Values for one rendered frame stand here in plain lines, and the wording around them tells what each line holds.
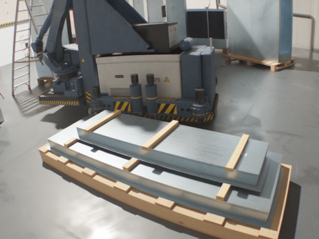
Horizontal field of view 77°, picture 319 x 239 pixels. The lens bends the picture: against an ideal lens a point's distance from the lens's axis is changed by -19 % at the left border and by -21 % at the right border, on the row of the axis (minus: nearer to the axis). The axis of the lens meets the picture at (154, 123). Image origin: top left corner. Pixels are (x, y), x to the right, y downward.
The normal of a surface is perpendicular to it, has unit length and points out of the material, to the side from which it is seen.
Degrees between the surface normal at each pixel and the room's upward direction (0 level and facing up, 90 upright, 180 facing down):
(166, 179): 0
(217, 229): 90
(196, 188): 0
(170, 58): 90
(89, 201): 0
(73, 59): 90
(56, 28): 90
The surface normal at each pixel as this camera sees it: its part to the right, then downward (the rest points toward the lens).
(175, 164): -0.53, 0.41
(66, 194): -0.07, -0.90
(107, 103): -0.31, 0.44
